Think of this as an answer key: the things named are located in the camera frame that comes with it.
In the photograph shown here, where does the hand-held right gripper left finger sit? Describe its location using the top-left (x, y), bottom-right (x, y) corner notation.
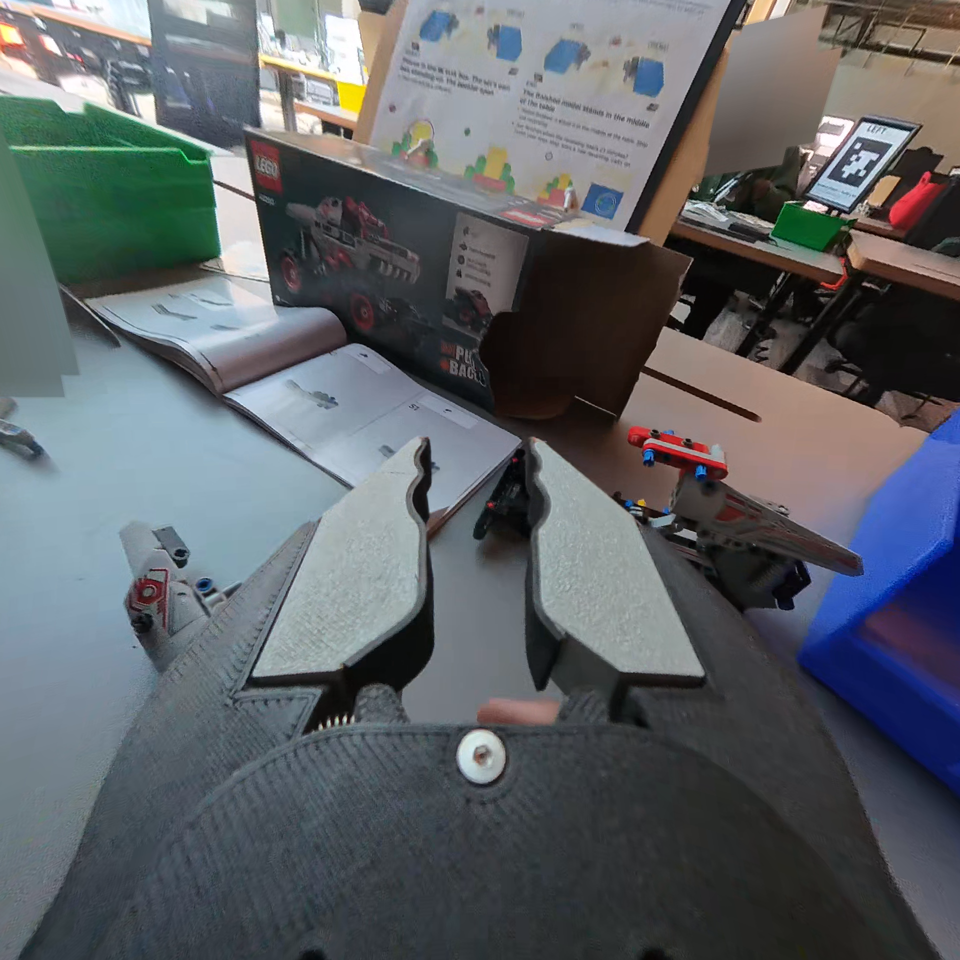
top-left (246, 437), bottom-right (436, 687)

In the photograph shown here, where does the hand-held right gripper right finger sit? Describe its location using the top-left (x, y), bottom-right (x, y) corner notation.
top-left (523, 437), bottom-right (708, 693)

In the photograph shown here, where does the small black lego assembly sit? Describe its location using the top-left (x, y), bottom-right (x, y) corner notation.
top-left (472, 452), bottom-right (531, 543)

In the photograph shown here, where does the grey red lego truck assembly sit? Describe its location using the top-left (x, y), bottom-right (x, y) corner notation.
top-left (613, 423), bottom-right (865, 612)

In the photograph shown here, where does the open lego instruction booklet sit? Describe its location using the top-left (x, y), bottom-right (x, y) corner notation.
top-left (84, 281), bottom-right (524, 535)

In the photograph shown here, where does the grey lego panel red sticker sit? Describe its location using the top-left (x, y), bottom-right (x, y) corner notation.
top-left (120, 521), bottom-right (243, 674)

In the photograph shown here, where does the black lego truck box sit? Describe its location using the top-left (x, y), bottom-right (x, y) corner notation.
top-left (243, 127), bottom-right (693, 421)

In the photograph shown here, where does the small grey blue lego piece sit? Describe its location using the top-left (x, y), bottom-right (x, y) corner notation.
top-left (0, 418), bottom-right (48, 462)

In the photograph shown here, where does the blue plastic bin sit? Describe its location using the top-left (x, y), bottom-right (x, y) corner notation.
top-left (796, 408), bottom-right (960, 798)

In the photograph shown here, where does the wooden background table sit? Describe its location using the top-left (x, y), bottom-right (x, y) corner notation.
top-left (666, 216), bottom-right (850, 357)
top-left (795, 231), bottom-right (960, 376)

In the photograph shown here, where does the black office chair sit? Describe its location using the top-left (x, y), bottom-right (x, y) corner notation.
top-left (828, 296), bottom-right (960, 410)

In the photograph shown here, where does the printed instruction sheet board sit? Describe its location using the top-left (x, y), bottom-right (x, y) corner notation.
top-left (352, 0), bottom-right (732, 245)

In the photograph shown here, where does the small green plastic bin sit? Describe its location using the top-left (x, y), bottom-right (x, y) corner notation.
top-left (770, 201), bottom-right (858, 254)

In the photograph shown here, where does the large green plastic bin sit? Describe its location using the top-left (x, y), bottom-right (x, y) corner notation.
top-left (0, 93), bottom-right (224, 288)

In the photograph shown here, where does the black clipboard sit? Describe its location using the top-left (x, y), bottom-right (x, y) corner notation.
top-left (626, 0), bottom-right (751, 235)

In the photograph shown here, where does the tablet showing black white tag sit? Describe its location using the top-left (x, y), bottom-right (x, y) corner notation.
top-left (801, 116), bottom-right (924, 216)

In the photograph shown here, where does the red bag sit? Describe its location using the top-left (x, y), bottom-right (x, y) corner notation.
top-left (887, 171), bottom-right (951, 231)

